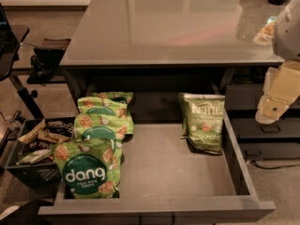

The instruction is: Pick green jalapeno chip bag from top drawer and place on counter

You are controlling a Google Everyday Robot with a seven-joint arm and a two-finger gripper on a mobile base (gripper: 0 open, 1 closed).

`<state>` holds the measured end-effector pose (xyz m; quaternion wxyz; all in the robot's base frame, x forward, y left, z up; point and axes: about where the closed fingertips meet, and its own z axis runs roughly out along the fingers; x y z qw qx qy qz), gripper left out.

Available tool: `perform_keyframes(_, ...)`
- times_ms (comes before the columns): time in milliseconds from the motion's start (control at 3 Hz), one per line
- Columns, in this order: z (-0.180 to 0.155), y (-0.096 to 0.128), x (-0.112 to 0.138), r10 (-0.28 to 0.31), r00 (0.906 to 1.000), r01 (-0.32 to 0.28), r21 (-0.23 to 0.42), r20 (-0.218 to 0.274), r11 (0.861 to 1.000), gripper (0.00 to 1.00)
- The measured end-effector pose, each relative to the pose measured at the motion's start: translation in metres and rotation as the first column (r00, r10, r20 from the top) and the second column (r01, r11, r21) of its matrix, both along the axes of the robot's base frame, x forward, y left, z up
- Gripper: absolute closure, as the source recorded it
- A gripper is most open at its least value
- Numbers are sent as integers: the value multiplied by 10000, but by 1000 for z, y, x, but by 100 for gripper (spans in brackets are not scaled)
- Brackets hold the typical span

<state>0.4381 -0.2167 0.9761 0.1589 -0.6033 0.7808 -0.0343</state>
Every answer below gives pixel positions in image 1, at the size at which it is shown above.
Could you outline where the black desk stand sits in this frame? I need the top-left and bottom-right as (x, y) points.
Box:
(0, 3), (45, 155)

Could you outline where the black floor cable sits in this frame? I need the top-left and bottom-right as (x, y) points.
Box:
(249, 159), (300, 171)

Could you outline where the dark side drawer unit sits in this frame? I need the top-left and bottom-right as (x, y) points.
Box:
(225, 67), (300, 160)

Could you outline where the black plastic snack crate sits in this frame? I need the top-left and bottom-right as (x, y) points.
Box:
(6, 117), (74, 188)

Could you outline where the rear green Dang chip bag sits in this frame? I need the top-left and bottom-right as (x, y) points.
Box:
(93, 92), (134, 104)

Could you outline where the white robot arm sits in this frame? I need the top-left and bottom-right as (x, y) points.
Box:
(253, 0), (300, 124)

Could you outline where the open grey top drawer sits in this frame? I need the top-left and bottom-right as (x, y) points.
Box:
(37, 91), (277, 225)

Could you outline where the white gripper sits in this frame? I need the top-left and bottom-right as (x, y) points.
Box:
(255, 61), (300, 125)

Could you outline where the grey counter cabinet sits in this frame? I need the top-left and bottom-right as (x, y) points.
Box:
(60, 0), (289, 99)

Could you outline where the green dang chip bag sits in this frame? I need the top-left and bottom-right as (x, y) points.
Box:
(77, 96), (134, 134)
(93, 92), (134, 104)
(74, 113), (128, 142)
(52, 139), (122, 199)

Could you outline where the green snack bag in crate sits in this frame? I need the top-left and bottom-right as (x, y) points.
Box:
(17, 149), (52, 165)

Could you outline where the front green Dang chip bag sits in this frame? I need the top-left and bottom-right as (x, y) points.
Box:
(52, 139), (122, 199)

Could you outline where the tan snack bag in crate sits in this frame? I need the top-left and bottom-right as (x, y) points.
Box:
(18, 119), (70, 144)

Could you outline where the green Kettle jalapeno chip bag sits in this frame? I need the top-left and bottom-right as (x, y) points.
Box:
(179, 93), (225, 155)

